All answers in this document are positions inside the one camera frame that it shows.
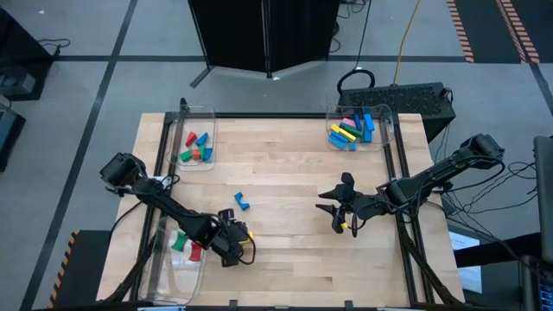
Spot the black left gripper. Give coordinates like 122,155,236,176
210,219,250,268

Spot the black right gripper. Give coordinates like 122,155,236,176
315,171,382,235

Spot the blue arch block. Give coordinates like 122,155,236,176
233,191,251,212

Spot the clear plastic bin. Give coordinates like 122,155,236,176
325,102,395,153
138,217,212,307
166,105,217,173

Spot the black perforated computer case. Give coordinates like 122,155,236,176
336,81,457,143

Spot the black hazard-striped floor mat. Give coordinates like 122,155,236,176
46,228,114,310

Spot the white paper sheet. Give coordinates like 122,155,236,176
448,231,484,295

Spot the grey monitor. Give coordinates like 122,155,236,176
533,135,553,264

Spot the dark laptop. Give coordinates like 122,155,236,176
520,254,553,311

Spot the black mat with orange stripes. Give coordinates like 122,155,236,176
446,0,553,65

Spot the grey equipment case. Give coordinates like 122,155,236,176
0,101,27,173

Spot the black cabinet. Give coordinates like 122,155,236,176
0,7,55,103

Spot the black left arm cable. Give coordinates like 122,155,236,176
235,232,257,266

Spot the black table frame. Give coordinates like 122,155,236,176
101,110,466,310

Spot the black looped cable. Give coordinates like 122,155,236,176
334,0,375,99

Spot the yellow cable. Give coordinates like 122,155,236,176
391,0,423,86

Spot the black cable bundle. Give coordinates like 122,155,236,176
440,159,541,243

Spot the thin black floor cable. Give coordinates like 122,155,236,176
37,37,72,58

